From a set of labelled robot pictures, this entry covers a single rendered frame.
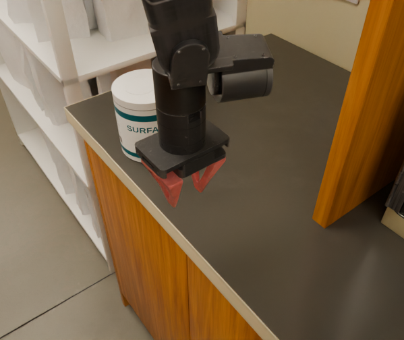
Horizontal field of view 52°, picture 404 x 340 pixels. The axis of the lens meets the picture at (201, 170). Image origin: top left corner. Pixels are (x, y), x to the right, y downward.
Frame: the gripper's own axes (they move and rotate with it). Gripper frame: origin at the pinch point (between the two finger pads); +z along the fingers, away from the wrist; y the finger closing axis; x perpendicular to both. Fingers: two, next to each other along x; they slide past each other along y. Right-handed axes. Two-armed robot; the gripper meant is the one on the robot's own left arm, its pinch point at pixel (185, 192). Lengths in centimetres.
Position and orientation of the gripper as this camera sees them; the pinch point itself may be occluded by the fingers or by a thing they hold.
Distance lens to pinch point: 57.4
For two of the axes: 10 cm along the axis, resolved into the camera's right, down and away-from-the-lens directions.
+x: -6.1, -5.3, 5.9
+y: 8.0, -4.1, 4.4
